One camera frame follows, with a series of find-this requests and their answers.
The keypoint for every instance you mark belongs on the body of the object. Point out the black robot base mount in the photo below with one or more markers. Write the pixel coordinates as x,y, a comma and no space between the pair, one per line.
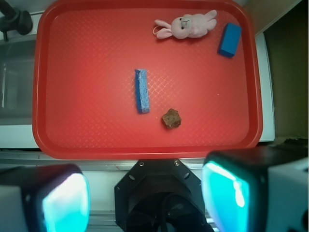
160,196

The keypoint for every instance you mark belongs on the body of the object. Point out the clear plastic bin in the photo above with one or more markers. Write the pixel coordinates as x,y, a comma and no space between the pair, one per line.
16,82

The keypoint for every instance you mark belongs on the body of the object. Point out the blue rectangular block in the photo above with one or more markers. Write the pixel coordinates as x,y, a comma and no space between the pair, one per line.
230,40

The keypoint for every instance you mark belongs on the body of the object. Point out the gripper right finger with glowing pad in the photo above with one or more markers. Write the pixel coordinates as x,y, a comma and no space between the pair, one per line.
261,189

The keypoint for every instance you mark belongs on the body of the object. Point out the pink plush bunny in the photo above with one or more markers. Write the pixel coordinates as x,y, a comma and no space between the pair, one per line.
186,26

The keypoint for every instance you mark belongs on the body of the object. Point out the brown rock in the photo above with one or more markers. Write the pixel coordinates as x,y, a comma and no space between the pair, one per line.
171,119

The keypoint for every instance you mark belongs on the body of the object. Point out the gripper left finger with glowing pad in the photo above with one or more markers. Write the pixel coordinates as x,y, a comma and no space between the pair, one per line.
53,198

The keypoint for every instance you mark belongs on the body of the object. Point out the black clamp knob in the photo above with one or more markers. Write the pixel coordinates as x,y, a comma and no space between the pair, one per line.
14,19

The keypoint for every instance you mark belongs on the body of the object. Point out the red plastic tray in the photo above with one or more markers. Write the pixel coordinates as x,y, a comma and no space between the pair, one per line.
84,98

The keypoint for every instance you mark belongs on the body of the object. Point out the blue sponge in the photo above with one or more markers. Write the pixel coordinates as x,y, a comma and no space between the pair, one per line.
141,88

